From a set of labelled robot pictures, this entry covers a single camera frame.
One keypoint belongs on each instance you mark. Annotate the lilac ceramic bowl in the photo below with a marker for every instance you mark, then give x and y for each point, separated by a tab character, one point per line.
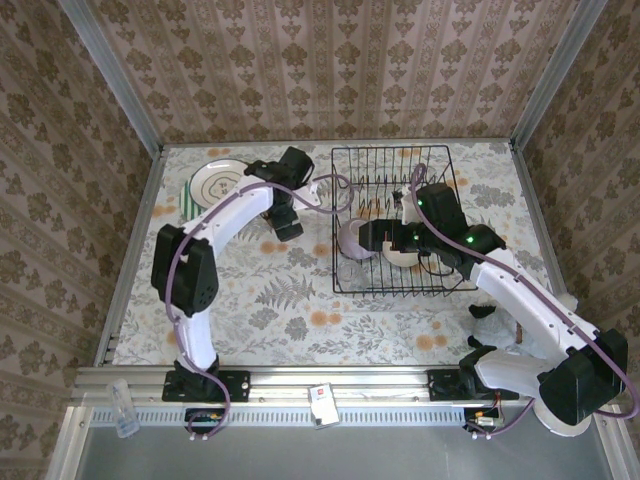
349	245

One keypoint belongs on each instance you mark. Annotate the cream ceramic bowl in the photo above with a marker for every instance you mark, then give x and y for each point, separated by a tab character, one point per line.
400	259

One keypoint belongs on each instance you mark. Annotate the small clear glass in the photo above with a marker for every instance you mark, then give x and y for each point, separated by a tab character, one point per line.
350	274

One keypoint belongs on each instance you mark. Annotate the white plate with emblem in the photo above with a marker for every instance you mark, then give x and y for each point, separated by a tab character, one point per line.
215	182

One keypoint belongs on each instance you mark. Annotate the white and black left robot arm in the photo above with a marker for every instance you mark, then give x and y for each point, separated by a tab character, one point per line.
195	270

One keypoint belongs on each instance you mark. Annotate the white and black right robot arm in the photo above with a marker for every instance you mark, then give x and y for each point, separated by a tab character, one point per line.
525	295

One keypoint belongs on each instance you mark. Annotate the floral tablecloth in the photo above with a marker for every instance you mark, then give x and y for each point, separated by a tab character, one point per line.
280	320

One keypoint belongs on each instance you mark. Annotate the grey and white plush toy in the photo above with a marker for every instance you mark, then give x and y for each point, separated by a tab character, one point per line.
492	325

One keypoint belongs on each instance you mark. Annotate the small white device red label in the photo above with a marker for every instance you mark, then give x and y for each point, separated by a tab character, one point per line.
322	400

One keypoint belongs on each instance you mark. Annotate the grey metal shelf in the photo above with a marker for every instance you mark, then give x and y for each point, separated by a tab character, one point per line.
350	455

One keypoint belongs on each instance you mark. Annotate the clear plastic bottle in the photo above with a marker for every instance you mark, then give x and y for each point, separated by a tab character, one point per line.
122	407

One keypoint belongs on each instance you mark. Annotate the aluminium table side rail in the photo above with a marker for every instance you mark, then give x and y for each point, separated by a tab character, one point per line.
112	325
531	200

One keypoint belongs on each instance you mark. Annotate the aluminium mounting rail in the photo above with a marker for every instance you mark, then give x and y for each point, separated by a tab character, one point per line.
280	387

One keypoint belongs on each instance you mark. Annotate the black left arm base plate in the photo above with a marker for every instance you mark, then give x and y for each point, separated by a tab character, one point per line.
235	385

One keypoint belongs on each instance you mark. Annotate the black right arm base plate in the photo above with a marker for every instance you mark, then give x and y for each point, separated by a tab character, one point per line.
445	385

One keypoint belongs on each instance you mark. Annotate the aluminium frame post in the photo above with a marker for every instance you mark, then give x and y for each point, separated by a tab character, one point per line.
554	75
120	85

